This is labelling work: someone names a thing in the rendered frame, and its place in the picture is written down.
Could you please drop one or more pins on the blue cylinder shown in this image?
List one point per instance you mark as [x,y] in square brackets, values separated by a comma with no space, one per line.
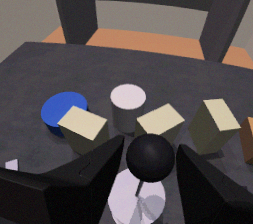
[57,106]

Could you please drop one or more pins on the white flat bar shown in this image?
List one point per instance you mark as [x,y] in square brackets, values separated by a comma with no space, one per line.
[12,164]

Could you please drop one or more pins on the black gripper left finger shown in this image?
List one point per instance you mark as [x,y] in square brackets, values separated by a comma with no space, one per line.
[74,193]

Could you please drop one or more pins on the grey cylinder with white top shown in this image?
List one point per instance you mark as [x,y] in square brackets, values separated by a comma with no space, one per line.
[127,102]

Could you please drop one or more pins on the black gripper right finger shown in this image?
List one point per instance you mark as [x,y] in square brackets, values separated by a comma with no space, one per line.
[207,195]

